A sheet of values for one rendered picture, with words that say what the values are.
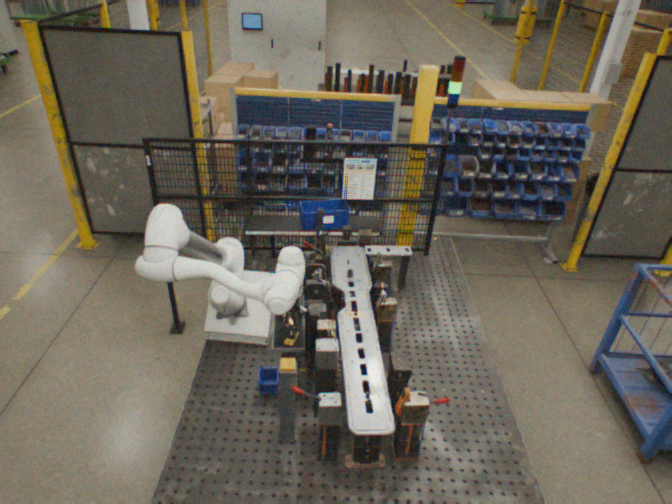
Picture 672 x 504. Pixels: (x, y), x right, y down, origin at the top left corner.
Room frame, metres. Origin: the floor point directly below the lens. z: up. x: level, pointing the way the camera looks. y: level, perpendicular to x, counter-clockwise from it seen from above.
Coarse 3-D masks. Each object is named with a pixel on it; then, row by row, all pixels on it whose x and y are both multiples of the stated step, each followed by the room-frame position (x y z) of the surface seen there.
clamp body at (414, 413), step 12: (420, 396) 1.36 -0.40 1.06; (408, 408) 1.31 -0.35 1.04; (420, 408) 1.32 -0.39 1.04; (408, 420) 1.31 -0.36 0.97; (420, 420) 1.32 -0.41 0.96; (396, 432) 1.36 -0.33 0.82; (408, 432) 1.32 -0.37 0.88; (420, 432) 1.33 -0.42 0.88; (396, 444) 1.33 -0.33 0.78; (408, 444) 1.32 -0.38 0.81; (420, 444) 1.34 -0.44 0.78; (396, 456) 1.31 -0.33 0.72; (408, 456) 1.32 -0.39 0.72
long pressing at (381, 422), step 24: (336, 264) 2.38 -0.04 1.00; (360, 264) 2.39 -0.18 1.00; (336, 288) 2.16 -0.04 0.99; (360, 288) 2.15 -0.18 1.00; (360, 360) 1.61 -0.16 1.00; (360, 384) 1.46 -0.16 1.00; (384, 384) 1.47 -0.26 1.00; (360, 408) 1.33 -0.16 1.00; (384, 408) 1.34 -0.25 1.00; (360, 432) 1.22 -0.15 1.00; (384, 432) 1.23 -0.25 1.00
